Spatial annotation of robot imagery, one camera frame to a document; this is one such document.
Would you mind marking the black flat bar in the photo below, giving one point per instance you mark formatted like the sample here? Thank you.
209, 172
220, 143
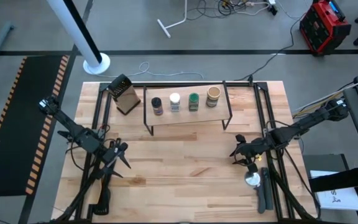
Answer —
343, 179

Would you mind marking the black aluminium frame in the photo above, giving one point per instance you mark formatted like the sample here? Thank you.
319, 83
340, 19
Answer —
261, 109

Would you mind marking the dark grey box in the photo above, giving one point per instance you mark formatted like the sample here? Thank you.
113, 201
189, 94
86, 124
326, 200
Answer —
322, 161

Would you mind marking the white tower fan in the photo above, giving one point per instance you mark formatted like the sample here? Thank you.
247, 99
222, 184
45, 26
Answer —
82, 37

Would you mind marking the white T-shaped stand leg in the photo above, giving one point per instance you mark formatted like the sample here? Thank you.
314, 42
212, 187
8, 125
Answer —
172, 25

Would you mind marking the black lid orange label jar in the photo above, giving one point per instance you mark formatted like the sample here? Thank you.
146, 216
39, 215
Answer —
157, 105

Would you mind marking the white lid bagel seasoning jar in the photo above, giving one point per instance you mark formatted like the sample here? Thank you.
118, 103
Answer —
175, 101

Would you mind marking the red black toolbox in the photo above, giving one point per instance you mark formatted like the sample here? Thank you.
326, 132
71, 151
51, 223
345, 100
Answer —
323, 26

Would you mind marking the tan lid spice jar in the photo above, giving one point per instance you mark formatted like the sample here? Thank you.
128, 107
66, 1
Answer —
213, 95

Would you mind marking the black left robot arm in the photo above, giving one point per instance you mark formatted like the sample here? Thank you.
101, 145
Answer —
73, 127

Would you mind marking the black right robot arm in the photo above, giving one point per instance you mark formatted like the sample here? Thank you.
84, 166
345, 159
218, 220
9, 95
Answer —
306, 119

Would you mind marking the green lid spice jar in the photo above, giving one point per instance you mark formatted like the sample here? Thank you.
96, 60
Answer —
194, 101

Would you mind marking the metal box grater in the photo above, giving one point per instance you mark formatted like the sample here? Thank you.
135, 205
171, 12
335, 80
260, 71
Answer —
126, 98

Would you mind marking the black slotted spatula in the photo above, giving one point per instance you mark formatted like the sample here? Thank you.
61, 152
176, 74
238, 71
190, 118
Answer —
102, 203

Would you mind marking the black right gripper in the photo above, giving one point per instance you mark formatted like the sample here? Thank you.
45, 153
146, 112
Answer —
255, 147

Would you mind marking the black power adapter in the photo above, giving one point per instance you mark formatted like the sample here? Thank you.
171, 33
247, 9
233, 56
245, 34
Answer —
273, 8

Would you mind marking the white paper sheet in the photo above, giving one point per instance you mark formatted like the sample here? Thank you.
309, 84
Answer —
337, 196

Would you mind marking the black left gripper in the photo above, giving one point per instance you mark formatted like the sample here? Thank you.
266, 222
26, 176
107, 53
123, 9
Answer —
113, 155

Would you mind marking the dark grey knife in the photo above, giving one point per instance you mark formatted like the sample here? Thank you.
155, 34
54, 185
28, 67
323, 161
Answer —
267, 189

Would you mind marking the black mat with orange stripes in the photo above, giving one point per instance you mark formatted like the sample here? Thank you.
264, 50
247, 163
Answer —
14, 124

